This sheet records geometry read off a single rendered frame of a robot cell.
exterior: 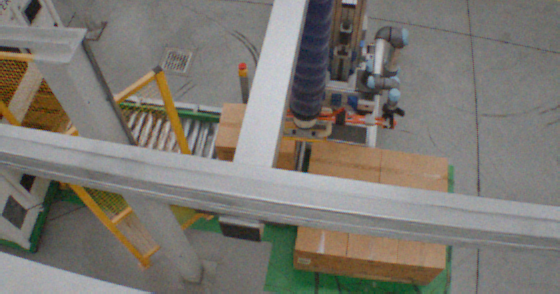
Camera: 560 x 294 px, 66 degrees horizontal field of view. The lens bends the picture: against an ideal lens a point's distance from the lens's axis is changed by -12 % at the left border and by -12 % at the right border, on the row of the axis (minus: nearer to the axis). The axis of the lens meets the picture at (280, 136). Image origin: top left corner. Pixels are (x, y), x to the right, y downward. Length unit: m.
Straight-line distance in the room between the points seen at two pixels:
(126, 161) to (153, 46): 4.67
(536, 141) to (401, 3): 2.36
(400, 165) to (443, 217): 3.12
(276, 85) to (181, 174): 0.44
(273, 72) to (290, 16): 0.23
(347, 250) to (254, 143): 2.61
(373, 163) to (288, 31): 2.75
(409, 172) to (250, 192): 3.20
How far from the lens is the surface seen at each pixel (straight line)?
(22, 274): 1.09
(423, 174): 4.17
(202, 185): 1.04
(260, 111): 1.31
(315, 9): 2.53
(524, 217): 1.13
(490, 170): 5.07
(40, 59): 1.72
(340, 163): 4.08
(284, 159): 3.75
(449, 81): 5.52
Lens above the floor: 4.14
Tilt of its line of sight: 59 degrees down
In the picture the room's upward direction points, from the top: 1 degrees counter-clockwise
